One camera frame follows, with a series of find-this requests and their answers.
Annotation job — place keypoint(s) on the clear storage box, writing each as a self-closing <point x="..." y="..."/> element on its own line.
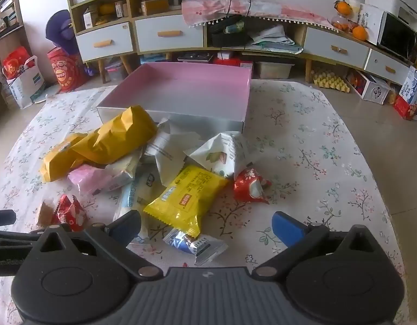
<point x="274" y="70"/>
<point x="115" y="71"/>

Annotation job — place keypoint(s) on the white text packet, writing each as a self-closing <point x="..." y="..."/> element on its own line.
<point x="167" y="149"/>

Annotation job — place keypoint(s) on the red carton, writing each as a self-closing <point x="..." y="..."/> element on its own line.
<point x="404" y="108"/>

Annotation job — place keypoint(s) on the small white box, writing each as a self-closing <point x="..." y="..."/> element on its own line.
<point x="225" y="55"/>

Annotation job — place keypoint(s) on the yellow packet white sticker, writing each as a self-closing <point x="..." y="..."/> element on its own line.
<point x="56" y="166"/>

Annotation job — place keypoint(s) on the white printed bag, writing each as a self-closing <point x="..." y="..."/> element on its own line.
<point x="370" y="23"/>

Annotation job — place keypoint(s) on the cream snack packet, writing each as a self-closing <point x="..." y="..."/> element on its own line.
<point x="122" y="171"/>

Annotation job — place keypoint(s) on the yellow egg tray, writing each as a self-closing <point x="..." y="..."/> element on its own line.
<point x="330" y="80"/>

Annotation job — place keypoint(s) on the green patterned pouch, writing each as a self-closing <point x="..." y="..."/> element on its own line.
<point x="235" y="27"/>

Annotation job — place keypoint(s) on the red gift bag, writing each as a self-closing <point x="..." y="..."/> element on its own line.
<point x="15" y="61"/>

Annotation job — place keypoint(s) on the bright yellow snack packet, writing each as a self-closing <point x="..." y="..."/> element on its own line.
<point x="181" y="199"/>

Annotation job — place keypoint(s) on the red box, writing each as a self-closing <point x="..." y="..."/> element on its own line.
<point x="228" y="62"/>

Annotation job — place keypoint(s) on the long clear snack packet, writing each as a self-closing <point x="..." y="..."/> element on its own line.
<point x="134" y="193"/>

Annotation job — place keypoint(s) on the folded paper stack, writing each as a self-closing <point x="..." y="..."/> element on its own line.
<point x="272" y="39"/>

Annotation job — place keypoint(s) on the floral tablecloth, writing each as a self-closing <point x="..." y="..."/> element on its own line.
<point x="313" y="162"/>

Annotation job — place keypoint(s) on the red printed bag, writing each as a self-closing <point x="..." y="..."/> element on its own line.
<point x="66" y="72"/>

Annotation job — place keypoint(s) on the blue white carton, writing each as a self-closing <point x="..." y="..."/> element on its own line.
<point x="413" y="86"/>

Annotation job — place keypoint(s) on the crinkled mustard snack packet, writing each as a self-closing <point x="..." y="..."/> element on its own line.
<point x="110" y="138"/>

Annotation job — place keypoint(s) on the white shopping bag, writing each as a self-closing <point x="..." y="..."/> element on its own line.
<point x="25" y="88"/>

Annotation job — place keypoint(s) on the dark shelf unit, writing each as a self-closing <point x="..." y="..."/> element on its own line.
<point x="8" y="37"/>

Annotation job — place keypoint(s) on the small brown snack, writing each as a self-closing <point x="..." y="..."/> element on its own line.
<point x="44" y="215"/>

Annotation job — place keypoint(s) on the yellow fruit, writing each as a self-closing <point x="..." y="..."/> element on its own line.
<point x="107" y="9"/>

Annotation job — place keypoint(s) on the pink fringed cloth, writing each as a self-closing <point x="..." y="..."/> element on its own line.
<point x="208" y="10"/>

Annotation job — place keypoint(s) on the glass jar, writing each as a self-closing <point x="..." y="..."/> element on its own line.
<point x="340" y="22"/>

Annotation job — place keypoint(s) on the pink snack packet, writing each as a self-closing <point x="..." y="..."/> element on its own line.
<point x="90" y="177"/>

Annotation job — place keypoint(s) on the black bag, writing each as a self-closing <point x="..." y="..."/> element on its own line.
<point x="228" y="39"/>

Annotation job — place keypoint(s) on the small printed box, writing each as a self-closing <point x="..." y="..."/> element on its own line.
<point x="121" y="8"/>

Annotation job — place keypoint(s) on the white microwave oven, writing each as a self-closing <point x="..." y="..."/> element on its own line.
<point x="397" y="35"/>

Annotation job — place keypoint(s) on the cardboard box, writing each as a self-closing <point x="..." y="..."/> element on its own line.
<point x="154" y="6"/>

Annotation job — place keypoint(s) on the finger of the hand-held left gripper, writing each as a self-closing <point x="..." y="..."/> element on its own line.
<point x="3" y="217"/>

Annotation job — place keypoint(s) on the black tray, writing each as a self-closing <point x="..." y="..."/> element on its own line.
<point x="194" y="57"/>

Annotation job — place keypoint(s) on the white printed carton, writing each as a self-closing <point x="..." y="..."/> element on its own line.
<point x="374" y="89"/>

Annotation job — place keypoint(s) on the small blue white packet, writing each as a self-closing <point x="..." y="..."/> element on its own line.
<point x="188" y="243"/>

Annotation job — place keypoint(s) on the small red snack packet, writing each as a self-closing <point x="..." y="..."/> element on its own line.
<point x="71" y="215"/>
<point x="249" y="188"/>

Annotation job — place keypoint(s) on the blue lidded storage box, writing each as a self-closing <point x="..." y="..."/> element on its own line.
<point x="154" y="58"/>

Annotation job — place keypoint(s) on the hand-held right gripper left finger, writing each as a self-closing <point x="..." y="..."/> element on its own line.
<point x="127" y="226"/>

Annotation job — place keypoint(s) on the orange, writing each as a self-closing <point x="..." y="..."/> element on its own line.
<point x="343" y="7"/>
<point x="360" y="33"/>

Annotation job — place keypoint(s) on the white packet nut print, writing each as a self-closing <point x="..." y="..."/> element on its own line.
<point x="222" y="152"/>

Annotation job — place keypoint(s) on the white box pink inside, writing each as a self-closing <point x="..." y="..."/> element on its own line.
<point x="181" y="84"/>

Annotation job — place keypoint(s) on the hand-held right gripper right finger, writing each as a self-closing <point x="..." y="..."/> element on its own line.
<point x="288" y="230"/>

